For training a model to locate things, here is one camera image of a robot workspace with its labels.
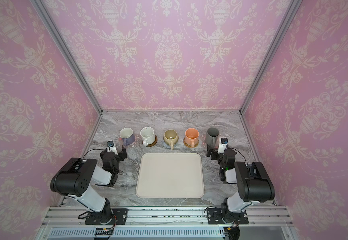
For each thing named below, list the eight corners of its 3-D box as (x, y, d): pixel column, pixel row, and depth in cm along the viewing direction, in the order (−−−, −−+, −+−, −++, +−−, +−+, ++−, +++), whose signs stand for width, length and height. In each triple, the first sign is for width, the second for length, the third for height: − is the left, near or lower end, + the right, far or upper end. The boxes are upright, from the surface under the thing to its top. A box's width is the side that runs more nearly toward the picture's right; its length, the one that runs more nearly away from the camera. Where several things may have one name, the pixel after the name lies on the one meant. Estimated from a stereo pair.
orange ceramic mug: (185, 150, 100) (185, 142, 93) (184, 136, 107) (185, 128, 100) (198, 150, 100) (200, 142, 92) (197, 136, 107) (198, 128, 100)
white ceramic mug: (141, 149, 100) (138, 141, 93) (143, 135, 108) (141, 126, 100) (154, 149, 100) (152, 141, 92) (155, 135, 108) (154, 126, 100)
